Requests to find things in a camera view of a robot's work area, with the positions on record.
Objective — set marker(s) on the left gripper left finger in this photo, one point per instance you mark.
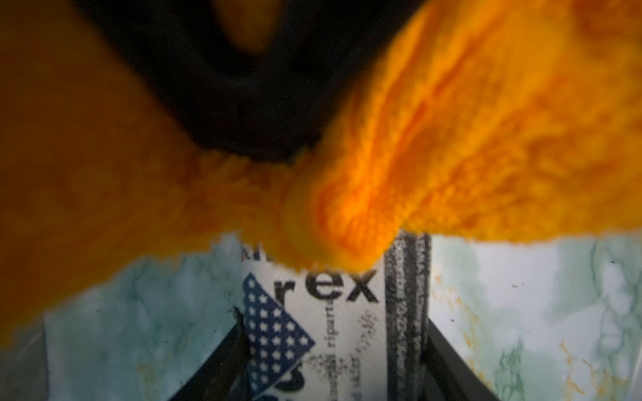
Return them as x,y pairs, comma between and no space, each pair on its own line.
216,378

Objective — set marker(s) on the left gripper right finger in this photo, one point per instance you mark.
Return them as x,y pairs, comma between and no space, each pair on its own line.
448,377

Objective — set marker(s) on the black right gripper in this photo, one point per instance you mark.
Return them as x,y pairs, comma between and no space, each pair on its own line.
266,107

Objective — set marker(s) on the newspaper print eyeglass case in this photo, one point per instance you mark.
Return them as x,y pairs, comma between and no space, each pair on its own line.
338,336

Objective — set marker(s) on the orange microfiber cloth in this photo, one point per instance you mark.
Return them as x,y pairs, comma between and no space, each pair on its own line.
502,121

